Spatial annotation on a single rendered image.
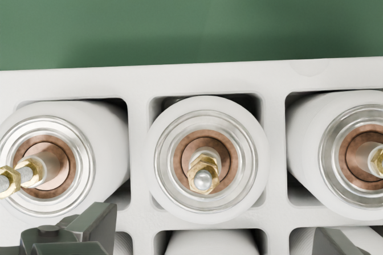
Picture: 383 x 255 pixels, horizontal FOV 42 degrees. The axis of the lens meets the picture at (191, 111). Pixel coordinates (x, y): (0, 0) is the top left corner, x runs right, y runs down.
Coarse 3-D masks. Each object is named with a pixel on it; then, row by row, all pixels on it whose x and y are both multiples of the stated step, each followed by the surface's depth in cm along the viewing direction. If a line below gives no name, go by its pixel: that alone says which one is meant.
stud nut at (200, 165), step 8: (200, 160) 29; (192, 168) 29; (200, 168) 28; (208, 168) 28; (216, 168) 28; (192, 176) 29; (216, 176) 28; (192, 184) 29; (216, 184) 28; (200, 192) 29; (208, 192) 29
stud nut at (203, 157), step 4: (200, 156) 32; (204, 156) 32; (208, 156) 32; (196, 160) 32; (204, 160) 32; (208, 160) 32; (212, 160) 32; (216, 160) 33; (192, 164) 32; (216, 164) 32
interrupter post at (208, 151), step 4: (200, 148) 36; (204, 148) 35; (208, 148) 35; (212, 148) 36; (196, 152) 34; (200, 152) 33; (204, 152) 33; (208, 152) 33; (212, 152) 33; (216, 152) 35; (192, 156) 33; (196, 156) 33; (212, 156) 33; (216, 156) 33; (192, 160) 33; (220, 160) 34; (220, 164) 33; (220, 168) 33; (220, 172) 33
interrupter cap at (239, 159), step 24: (192, 120) 36; (216, 120) 36; (168, 144) 36; (192, 144) 36; (216, 144) 36; (240, 144) 36; (168, 168) 36; (240, 168) 36; (168, 192) 36; (192, 192) 36; (216, 192) 36; (240, 192) 36
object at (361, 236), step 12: (300, 228) 48; (312, 228) 46; (336, 228) 43; (348, 228) 43; (360, 228) 43; (300, 240) 46; (312, 240) 43; (360, 240) 39; (372, 240) 40; (300, 252) 44; (372, 252) 36
